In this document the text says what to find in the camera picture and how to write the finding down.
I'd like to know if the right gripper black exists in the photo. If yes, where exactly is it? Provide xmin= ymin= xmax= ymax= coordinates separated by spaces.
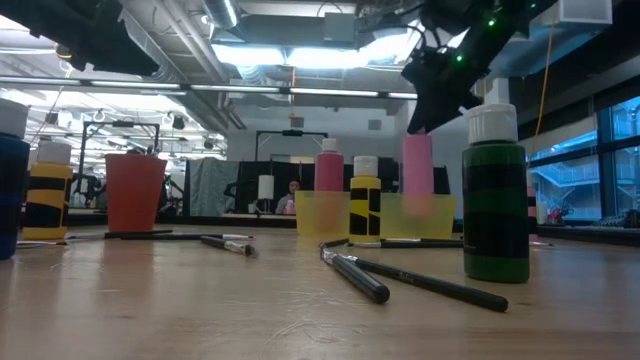
xmin=402 ymin=44 xmax=489 ymax=135

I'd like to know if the light pink paint bottle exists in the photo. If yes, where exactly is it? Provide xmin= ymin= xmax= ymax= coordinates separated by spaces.
xmin=402 ymin=130 xmax=435 ymax=216

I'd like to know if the dark pink paint bottle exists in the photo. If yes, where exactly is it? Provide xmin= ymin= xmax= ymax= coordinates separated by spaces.
xmin=313 ymin=137 xmax=345 ymax=236

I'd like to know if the golden yellow striped paint bottle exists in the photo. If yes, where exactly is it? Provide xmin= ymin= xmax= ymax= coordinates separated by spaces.
xmin=22 ymin=140 xmax=74 ymax=241

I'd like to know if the lemon yellow striped paint bottle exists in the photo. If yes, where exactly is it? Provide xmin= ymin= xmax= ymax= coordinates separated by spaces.
xmin=348 ymin=155 xmax=383 ymax=246

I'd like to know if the green striped paint bottle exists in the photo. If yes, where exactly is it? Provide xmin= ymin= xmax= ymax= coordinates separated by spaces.
xmin=461 ymin=102 xmax=532 ymax=285

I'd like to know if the navy blue paint bottle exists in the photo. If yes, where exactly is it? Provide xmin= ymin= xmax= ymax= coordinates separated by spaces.
xmin=0 ymin=98 xmax=31 ymax=261

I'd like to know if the yellow translucent plastic tray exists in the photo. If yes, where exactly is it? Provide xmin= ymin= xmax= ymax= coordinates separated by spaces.
xmin=293 ymin=189 xmax=457 ymax=240

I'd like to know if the large glass window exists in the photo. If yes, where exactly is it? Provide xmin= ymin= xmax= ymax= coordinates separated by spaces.
xmin=519 ymin=94 xmax=640 ymax=226

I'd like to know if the white cylinder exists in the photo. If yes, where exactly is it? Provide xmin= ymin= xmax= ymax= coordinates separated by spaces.
xmin=257 ymin=174 xmax=276 ymax=201

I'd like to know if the white ceiling box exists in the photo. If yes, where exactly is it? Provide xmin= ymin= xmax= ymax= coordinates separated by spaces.
xmin=558 ymin=0 xmax=614 ymax=26

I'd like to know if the long ceiling light bar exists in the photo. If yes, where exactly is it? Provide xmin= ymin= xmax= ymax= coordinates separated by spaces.
xmin=0 ymin=75 xmax=419 ymax=101

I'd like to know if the grey curtain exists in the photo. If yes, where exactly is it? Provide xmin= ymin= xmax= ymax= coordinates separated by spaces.
xmin=185 ymin=157 xmax=240 ymax=217

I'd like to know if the orange-red plastic cup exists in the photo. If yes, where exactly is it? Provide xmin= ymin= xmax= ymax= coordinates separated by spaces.
xmin=104 ymin=153 xmax=169 ymax=234

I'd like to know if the yellow hanging cable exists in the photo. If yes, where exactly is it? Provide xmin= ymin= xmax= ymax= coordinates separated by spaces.
xmin=532 ymin=22 xmax=556 ymax=142

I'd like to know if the silver spiral air duct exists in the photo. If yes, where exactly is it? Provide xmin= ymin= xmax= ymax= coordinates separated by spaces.
xmin=202 ymin=0 xmax=241 ymax=29

